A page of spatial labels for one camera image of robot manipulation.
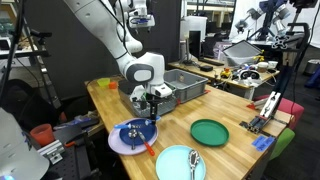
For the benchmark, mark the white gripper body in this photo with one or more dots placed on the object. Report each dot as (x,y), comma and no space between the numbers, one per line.
(140,92)

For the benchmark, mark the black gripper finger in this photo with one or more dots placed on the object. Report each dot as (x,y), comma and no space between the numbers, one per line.
(153,110)
(143,104)

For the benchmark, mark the blue handled fork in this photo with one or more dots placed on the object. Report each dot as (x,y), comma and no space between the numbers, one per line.
(152,122)

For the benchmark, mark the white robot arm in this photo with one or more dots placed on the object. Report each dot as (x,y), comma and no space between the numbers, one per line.
(109,23)

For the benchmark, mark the dark blue plate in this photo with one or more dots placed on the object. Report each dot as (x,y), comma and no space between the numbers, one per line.
(147,130)

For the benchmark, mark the silver spoon on dark plate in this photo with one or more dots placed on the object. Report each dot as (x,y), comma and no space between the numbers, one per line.
(132,135)

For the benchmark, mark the lavender plate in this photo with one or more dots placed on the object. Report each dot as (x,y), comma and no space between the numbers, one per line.
(120,147)

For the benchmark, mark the light blue plate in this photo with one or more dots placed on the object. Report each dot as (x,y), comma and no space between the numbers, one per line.
(173,164)

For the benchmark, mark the dark green plate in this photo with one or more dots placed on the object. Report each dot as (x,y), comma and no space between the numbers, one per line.
(209,132)

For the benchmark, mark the silver spoon on light plate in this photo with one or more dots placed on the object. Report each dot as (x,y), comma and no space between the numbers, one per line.
(193,161)

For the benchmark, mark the metal dish drying rack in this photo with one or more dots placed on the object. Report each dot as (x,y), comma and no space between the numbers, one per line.
(165,105)

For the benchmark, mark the grey plastic bin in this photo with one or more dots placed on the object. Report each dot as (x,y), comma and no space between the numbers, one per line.
(188,85)

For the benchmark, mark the orange cube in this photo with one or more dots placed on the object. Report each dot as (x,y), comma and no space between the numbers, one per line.
(113,85)

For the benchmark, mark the orange plastic cup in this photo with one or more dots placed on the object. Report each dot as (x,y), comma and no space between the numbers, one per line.
(43,134)

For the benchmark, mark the blue handled spoon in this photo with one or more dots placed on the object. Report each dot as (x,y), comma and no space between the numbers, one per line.
(121,126)

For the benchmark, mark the red handled knife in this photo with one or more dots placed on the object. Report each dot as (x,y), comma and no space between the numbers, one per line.
(148,147)

